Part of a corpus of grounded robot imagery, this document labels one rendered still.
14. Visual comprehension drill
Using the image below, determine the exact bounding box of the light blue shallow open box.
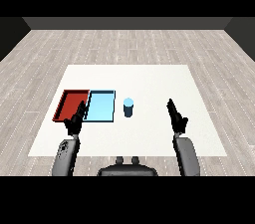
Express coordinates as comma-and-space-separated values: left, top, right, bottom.
83, 90, 117, 123

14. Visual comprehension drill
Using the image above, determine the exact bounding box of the red shallow open box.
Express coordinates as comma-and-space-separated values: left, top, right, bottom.
52, 89, 91, 122

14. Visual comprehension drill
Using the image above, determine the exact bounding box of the small blue can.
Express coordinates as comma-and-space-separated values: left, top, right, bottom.
123, 98, 135, 118

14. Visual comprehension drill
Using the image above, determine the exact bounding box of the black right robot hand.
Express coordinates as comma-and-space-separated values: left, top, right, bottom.
166, 98, 189, 134

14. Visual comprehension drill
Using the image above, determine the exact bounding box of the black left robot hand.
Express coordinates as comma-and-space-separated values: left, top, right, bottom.
63, 100, 87, 136

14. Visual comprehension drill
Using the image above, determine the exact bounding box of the dark grey robot body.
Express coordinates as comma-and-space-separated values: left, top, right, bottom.
97, 156, 159, 177

